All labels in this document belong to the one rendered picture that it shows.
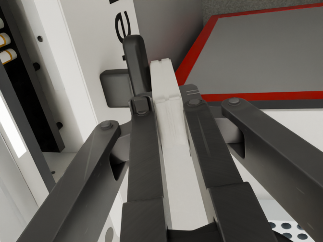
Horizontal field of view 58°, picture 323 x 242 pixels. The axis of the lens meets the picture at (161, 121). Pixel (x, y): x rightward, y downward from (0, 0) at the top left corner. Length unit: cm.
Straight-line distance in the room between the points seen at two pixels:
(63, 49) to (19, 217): 14
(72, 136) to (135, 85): 18
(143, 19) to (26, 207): 35
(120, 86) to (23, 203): 12
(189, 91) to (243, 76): 34
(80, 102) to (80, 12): 6
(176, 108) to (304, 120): 25
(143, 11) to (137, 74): 32
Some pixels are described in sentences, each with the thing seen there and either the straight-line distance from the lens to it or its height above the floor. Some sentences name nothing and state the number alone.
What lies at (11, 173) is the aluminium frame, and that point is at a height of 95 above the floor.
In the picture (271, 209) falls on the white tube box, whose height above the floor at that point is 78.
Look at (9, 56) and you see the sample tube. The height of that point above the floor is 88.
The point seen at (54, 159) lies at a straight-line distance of 38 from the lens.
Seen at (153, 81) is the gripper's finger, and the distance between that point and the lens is 17.
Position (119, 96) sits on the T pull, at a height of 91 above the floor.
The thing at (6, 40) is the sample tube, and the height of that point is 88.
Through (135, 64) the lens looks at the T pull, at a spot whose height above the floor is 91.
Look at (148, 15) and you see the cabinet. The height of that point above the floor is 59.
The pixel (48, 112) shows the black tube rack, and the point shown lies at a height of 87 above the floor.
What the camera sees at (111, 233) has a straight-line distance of 40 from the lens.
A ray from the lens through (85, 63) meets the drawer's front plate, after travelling 20.
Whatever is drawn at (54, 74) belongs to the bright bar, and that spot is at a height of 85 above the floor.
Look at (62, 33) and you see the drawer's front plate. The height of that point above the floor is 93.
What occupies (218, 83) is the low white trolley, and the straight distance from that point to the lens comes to 48.
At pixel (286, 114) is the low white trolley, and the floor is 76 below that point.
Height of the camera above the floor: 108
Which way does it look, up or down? 55 degrees down
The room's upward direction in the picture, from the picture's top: 152 degrees counter-clockwise
